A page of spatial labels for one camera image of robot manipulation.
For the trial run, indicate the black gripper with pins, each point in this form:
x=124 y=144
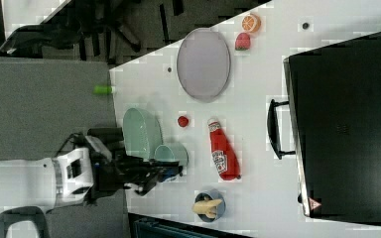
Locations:
x=112 y=169

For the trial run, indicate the oven door with black handle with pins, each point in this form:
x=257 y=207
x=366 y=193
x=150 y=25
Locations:
x=274 y=136

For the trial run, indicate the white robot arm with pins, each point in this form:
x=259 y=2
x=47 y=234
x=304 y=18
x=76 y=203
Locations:
x=31 y=189

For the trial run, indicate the black toaster oven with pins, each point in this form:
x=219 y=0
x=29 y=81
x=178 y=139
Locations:
x=335 y=105

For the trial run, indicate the green cup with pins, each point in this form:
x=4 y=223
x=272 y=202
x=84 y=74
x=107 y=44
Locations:
x=172 y=152

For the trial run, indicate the green oval colander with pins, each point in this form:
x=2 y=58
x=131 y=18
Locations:
x=142 y=133

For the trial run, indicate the small red strawberry toy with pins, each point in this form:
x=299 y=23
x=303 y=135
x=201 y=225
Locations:
x=183 y=121

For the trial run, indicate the dark teal crate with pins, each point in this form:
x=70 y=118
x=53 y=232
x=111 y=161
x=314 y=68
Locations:
x=149 y=227

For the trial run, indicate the blue-grey bowl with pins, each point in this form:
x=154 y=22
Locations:
x=213 y=194

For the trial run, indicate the red ketchup bottle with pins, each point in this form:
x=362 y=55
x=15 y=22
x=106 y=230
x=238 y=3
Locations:
x=222 y=153

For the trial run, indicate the green marker pen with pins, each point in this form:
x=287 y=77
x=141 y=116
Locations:
x=103 y=90

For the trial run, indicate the grey round plate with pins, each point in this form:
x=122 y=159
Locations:
x=203 y=64

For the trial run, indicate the large red strawberry toy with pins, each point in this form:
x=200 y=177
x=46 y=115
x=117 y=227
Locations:
x=242 y=42

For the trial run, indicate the black office chair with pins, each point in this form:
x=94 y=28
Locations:
x=63 y=23

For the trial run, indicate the orange slice toy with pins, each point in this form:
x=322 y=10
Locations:
x=251 y=23

